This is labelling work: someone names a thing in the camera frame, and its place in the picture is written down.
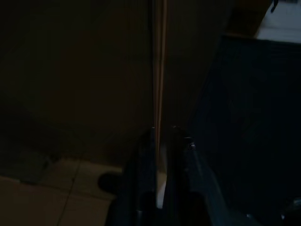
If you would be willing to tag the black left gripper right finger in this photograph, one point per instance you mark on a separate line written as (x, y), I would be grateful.
(178, 183)

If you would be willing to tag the plain black floor mat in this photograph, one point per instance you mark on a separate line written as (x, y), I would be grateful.
(258, 106)

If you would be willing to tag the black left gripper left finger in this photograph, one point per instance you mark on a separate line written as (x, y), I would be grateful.
(143, 179)

